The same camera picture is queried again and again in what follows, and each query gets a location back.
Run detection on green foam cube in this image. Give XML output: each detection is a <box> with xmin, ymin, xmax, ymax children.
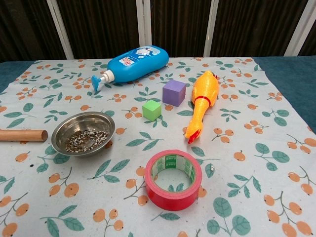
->
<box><xmin>142</xmin><ymin>100</ymin><xmax>162</xmax><ymax>122</ymax></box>

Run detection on crushed shell bits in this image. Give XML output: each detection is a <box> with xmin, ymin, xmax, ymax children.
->
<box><xmin>65</xmin><ymin>130</ymin><xmax>110</xmax><ymax>154</ymax></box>

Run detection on red tape roll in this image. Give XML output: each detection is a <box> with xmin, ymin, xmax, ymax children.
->
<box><xmin>145</xmin><ymin>149</ymin><xmax>203</xmax><ymax>211</ymax></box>

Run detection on yellow rubber chicken toy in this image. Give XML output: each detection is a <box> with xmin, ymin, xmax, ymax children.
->
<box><xmin>184</xmin><ymin>70</ymin><xmax>221</xmax><ymax>145</ymax></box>

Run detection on wooden stick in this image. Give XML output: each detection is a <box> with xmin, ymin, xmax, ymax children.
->
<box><xmin>0</xmin><ymin>129</ymin><xmax>48</xmax><ymax>143</ymax></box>

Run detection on blue pump lotion bottle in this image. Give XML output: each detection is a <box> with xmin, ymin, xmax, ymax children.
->
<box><xmin>91</xmin><ymin>44</ymin><xmax>170</xmax><ymax>93</ymax></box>

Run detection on stainless steel bowl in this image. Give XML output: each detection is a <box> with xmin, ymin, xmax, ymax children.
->
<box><xmin>51</xmin><ymin>111</ymin><xmax>116</xmax><ymax>157</ymax></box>

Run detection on floral leaf print tablecloth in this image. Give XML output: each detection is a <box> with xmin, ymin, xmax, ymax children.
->
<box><xmin>0</xmin><ymin>57</ymin><xmax>316</xmax><ymax>237</ymax></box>

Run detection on white frame post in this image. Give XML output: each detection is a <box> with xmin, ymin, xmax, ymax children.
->
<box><xmin>283</xmin><ymin>0</ymin><xmax>316</xmax><ymax>57</ymax></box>
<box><xmin>136</xmin><ymin>0</ymin><xmax>152</xmax><ymax>49</ymax></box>
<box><xmin>46</xmin><ymin>0</ymin><xmax>75</xmax><ymax>60</ymax></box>
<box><xmin>203</xmin><ymin>0</ymin><xmax>220</xmax><ymax>58</ymax></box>

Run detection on purple foam cube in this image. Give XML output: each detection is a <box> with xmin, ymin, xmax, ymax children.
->
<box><xmin>162</xmin><ymin>79</ymin><xmax>187</xmax><ymax>108</ymax></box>

